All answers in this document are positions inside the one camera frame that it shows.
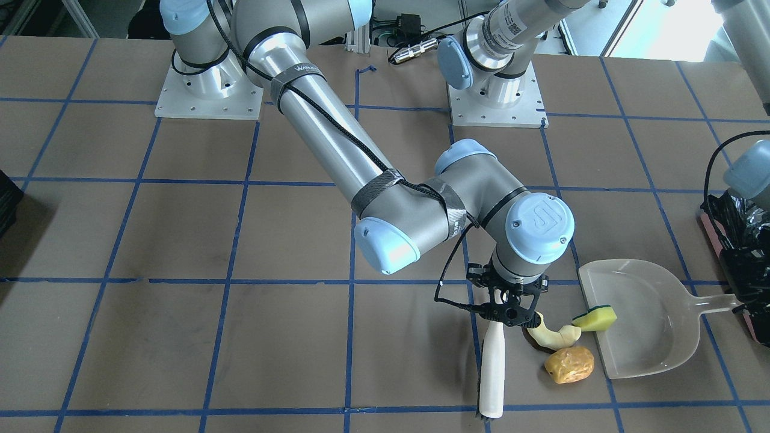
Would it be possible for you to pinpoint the black brush-side gripper body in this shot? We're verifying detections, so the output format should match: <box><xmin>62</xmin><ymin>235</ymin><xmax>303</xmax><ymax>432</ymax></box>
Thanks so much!
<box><xmin>467</xmin><ymin>263</ymin><xmax>549</xmax><ymax>328</ymax></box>

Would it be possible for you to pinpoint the pale fruit peel piece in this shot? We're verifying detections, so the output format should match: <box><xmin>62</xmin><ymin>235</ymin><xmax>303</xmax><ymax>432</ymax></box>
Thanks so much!
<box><xmin>527</xmin><ymin>312</ymin><xmax>583</xmax><ymax>351</ymax></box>

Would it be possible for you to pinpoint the yellow green sponge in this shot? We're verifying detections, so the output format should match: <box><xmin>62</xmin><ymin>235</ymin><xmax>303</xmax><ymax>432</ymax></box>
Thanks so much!
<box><xmin>571</xmin><ymin>305</ymin><xmax>618</xmax><ymax>332</ymax></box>

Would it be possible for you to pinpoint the beige plastic dustpan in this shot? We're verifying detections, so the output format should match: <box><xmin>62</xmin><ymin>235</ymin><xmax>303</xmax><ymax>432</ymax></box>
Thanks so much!
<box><xmin>578</xmin><ymin>259</ymin><xmax>739</xmax><ymax>379</ymax></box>

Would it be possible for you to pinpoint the bin with black bag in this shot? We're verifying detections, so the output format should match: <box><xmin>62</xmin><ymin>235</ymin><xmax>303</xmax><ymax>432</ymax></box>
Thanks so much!
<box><xmin>701</xmin><ymin>191</ymin><xmax>769</xmax><ymax>347</ymax></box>

